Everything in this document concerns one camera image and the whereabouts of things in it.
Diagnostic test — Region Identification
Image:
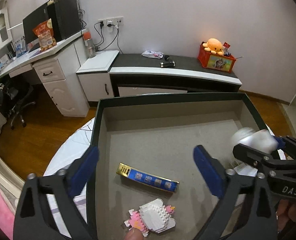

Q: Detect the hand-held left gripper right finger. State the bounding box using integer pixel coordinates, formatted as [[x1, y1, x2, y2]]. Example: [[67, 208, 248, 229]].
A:
[[193, 144, 278, 240]]

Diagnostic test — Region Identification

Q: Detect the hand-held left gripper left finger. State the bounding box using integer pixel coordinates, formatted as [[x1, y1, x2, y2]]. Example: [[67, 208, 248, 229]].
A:
[[13, 145, 99, 240]]

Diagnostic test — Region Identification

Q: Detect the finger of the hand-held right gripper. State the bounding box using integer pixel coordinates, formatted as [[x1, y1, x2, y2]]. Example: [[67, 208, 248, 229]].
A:
[[232, 142, 282, 179], [272, 135, 296, 162]]

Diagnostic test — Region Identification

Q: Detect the white figurine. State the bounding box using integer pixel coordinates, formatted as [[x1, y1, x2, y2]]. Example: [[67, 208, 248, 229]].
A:
[[230, 127, 280, 160]]

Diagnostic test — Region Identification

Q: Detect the pink box with dark rim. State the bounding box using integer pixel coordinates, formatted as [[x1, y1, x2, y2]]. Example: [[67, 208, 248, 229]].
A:
[[86, 92, 276, 240]]

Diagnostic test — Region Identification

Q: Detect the person's right hand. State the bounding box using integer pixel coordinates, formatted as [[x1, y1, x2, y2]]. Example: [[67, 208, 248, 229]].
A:
[[275, 200, 296, 240]]

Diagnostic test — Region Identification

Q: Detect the person's left hand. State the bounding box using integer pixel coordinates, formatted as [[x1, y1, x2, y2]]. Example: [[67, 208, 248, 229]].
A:
[[126, 229, 144, 240]]

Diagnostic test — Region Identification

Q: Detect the blue and gold box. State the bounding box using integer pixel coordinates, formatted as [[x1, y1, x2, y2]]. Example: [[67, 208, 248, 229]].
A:
[[116, 162, 180, 193]]

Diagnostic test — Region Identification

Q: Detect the pink white brick model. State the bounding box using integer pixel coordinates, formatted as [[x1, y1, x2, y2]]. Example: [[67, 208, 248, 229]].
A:
[[124, 198, 176, 238]]

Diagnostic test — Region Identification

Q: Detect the white desk with drawers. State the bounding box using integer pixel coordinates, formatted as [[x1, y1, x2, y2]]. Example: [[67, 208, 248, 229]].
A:
[[0, 27, 91, 118]]

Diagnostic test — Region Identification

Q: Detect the orange printed crate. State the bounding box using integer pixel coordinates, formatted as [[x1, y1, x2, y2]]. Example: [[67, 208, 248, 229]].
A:
[[197, 44, 236, 73]]

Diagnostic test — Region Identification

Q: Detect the black office chair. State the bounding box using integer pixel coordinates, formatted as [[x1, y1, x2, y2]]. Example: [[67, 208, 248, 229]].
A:
[[0, 80, 36, 130]]

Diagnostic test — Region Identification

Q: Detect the white side cabinet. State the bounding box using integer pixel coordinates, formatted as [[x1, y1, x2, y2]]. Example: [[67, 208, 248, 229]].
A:
[[76, 50, 120, 103]]

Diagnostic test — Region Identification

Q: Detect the black handheld device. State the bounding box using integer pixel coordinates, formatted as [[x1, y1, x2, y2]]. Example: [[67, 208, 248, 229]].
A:
[[160, 54, 176, 68]]

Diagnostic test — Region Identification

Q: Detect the orange octopus plush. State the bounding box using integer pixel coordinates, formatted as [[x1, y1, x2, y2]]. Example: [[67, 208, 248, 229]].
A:
[[202, 38, 225, 55]]

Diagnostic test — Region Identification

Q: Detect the clear bottle with red cap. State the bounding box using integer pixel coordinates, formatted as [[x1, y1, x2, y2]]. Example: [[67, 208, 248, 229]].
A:
[[83, 31, 97, 58]]

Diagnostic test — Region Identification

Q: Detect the white printed packet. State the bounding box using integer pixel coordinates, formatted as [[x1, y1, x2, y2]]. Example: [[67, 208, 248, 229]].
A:
[[141, 50, 164, 58]]

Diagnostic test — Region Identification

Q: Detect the orange snack bag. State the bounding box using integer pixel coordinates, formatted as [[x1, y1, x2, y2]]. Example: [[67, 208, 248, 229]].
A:
[[32, 19, 58, 53]]

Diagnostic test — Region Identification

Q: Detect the blue white carton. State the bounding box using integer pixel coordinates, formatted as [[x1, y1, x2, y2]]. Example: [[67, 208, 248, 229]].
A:
[[14, 36, 27, 57]]

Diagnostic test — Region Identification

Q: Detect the black computer monitor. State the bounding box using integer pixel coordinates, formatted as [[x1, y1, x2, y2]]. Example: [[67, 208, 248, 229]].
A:
[[22, 1, 51, 44]]

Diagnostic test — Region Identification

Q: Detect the black computer tower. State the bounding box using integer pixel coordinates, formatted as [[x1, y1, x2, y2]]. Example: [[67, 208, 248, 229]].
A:
[[46, 0, 81, 42]]

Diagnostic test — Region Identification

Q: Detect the white bed frame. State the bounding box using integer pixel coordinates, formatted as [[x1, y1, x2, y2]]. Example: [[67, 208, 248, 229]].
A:
[[0, 142, 26, 215]]

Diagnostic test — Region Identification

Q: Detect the black power cable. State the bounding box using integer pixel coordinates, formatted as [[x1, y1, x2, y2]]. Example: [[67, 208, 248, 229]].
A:
[[94, 21, 106, 52], [100, 26, 120, 53]]

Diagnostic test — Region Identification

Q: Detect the white wall socket strip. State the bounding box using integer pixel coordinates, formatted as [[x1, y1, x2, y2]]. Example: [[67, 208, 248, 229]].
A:
[[98, 17, 124, 28]]

